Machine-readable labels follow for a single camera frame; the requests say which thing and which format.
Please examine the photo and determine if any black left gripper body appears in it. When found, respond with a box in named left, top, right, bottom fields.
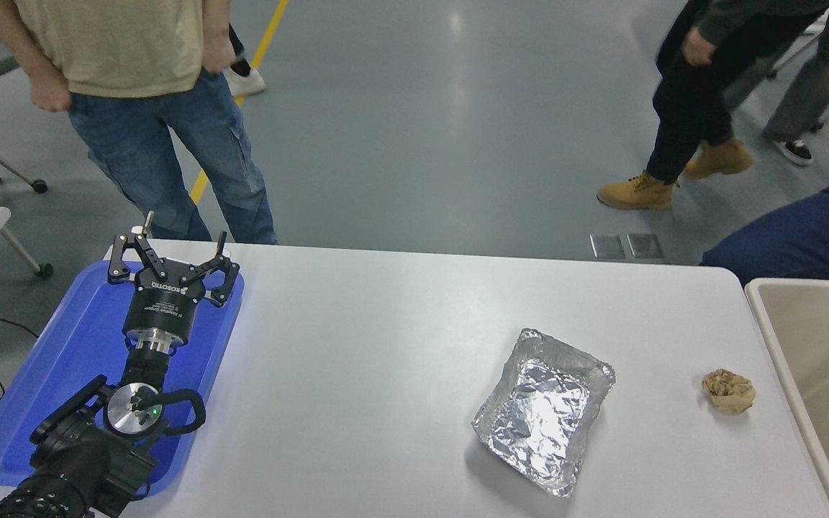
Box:
left=122, top=270, right=208, bottom=347

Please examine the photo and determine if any person's right hand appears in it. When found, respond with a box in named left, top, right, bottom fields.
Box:
left=29, top=71, right=73, bottom=113

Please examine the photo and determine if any person's left hand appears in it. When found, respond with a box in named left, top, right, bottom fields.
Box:
left=202, top=32, right=237, bottom=74

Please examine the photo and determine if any person's hand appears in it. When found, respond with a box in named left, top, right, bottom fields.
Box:
left=681, top=27, right=717, bottom=68

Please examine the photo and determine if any wheeled chair with grey seat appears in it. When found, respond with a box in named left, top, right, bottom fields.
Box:
left=0, top=40, right=54, bottom=279

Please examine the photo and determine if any blue plastic tray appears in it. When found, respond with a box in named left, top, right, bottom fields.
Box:
left=0, top=259, right=246, bottom=497

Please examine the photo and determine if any person with white shoes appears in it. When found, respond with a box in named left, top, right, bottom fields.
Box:
left=224, top=22, right=268, bottom=98

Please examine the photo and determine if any standing person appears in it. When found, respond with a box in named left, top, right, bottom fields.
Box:
left=0, top=0, right=278, bottom=244

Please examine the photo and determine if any crumpled foil tray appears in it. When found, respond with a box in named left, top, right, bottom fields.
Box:
left=471, top=328, right=616, bottom=499

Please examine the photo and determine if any metal floor plate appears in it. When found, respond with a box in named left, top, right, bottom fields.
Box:
left=590, top=234, right=626, bottom=260
left=627, top=233, right=663, bottom=259

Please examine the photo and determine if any person with tan boots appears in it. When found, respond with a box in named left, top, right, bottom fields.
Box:
left=597, top=0, right=829, bottom=211

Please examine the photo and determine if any crumpled tan paper ball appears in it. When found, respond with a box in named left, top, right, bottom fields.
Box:
left=702, top=368, right=756, bottom=415

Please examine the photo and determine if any seated person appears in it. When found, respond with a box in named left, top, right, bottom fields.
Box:
left=700, top=142, right=829, bottom=285

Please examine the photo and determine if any large pale bin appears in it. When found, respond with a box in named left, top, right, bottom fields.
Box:
left=744, top=278, right=829, bottom=518

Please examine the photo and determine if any pale wheeled chair base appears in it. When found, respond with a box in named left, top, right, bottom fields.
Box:
left=767, top=32, right=829, bottom=135

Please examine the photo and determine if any person with black-white shoes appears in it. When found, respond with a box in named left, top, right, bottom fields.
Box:
left=720, top=0, right=829, bottom=166

